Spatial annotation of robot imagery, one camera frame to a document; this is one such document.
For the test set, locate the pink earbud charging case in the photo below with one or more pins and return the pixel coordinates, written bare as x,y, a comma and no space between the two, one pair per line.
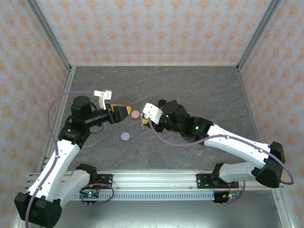
135,114

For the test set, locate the black earbud charging case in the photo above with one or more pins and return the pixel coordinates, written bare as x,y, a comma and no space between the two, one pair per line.
162,102

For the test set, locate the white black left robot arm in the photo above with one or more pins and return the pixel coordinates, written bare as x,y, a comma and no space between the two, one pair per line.
59,161

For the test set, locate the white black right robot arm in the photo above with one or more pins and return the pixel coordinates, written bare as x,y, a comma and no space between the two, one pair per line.
237,145

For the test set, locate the small controller circuit board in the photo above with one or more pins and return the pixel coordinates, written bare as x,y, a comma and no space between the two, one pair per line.
229,196
90,194

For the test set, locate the aluminium side rail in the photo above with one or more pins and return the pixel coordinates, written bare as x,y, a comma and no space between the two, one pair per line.
69,80
248,95

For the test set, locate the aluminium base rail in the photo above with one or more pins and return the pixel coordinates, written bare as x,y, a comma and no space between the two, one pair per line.
154,179

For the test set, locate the aluminium frame post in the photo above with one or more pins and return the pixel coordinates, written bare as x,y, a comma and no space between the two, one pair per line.
257,35
50,35

